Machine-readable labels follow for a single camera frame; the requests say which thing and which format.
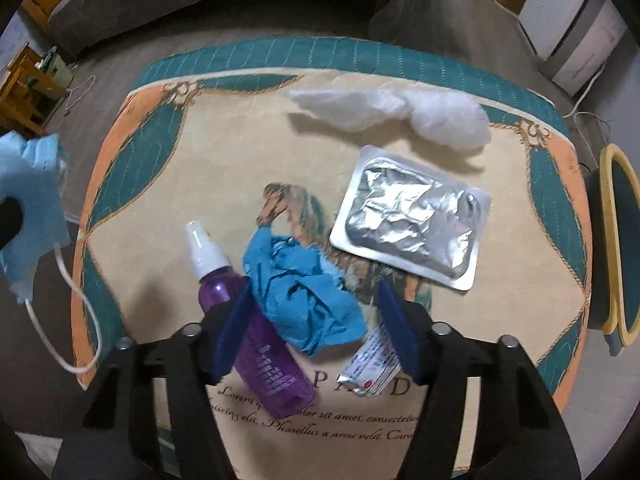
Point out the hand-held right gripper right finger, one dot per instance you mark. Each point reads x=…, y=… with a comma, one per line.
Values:
x=397, y=330

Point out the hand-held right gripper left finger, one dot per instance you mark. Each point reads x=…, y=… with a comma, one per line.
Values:
x=232, y=330

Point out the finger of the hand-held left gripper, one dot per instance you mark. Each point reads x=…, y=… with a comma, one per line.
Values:
x=10, y=222

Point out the blue face mask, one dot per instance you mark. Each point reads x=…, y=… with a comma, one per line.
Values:
x=35, y=185

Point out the purple spray bottle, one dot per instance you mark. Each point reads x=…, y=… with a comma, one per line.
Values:
x=272, y=360

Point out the blue glove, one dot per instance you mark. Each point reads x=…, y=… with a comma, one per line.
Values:
x=305, y=295

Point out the yellow teal round bin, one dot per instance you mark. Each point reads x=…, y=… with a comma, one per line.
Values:
x=607, y=240

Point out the small white red sachet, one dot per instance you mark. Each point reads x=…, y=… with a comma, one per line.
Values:
x=370, y=367

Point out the silver foil blister pack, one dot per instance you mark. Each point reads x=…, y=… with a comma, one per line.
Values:
x=410, y=215

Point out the wooden stool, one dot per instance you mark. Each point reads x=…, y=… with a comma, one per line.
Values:
x=25, y=90

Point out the green white bucket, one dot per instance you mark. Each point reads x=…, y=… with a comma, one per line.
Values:
x=57, y=72

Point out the printed teal orange cushion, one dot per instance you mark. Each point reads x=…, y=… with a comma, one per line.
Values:
x=200, y=160

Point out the white plastic bag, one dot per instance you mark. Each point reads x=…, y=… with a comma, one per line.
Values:
x=430, y=115

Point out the bed with grey bedspread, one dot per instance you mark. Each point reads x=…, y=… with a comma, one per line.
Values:
x=225, y=0

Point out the white grey air purifier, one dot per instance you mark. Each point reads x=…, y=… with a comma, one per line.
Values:
x=570, y=20

